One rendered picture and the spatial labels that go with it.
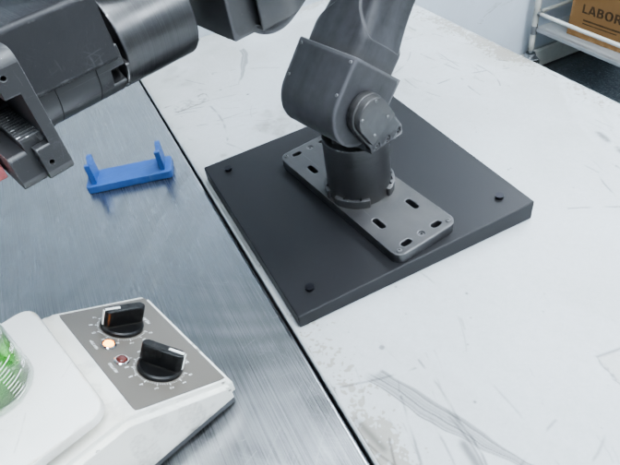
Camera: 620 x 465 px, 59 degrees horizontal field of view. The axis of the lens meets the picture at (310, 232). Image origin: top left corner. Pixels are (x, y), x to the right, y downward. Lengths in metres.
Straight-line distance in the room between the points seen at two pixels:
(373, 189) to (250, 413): 0.23
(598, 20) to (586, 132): 1.82
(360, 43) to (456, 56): 0.42
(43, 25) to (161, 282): 0.30
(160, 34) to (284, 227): 0.26
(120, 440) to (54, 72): 0.22
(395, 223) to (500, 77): 0.35
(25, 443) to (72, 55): 0.22
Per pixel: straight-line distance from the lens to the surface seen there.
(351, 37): 0.45
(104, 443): 0.38
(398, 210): 0.52
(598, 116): 0.73
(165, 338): 0.45
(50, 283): 0.60
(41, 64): 0.30
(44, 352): 0.41
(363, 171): 0.50
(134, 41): 0.33
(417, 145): 0.62
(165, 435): 0.41
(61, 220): 0.67
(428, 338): 0.46
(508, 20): 2.61
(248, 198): 0.58
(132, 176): 0.68
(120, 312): 0.44
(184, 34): 0.34
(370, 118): 0.44
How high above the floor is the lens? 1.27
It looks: 42 degrees down
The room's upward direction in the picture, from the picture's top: 9 degrees counter-clockwise
